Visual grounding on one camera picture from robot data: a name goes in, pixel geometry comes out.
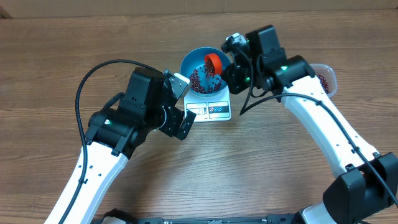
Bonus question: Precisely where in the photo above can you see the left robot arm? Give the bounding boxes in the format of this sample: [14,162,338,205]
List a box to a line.
[46,67,196,223]

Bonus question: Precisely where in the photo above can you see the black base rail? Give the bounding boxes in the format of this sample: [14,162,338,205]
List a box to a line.
[91,208,304,224]

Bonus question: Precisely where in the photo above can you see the blue plastic bowl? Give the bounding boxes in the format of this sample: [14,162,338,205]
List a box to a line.
[180,47,231,96]

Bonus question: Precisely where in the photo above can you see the white digital kitchen scale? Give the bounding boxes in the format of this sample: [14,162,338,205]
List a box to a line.
[183,86,232,123]

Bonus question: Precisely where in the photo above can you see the red beans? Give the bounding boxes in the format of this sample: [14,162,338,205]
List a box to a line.
[190,64,223,94]

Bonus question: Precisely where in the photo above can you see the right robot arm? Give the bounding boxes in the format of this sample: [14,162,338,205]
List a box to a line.
[221,25,397,223]

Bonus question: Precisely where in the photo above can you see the clear plastic food container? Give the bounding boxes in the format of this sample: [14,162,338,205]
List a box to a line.
[310,63,338,98]

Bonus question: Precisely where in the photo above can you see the red measuring scoop blue handle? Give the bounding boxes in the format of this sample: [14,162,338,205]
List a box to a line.
[205,53,223,76]

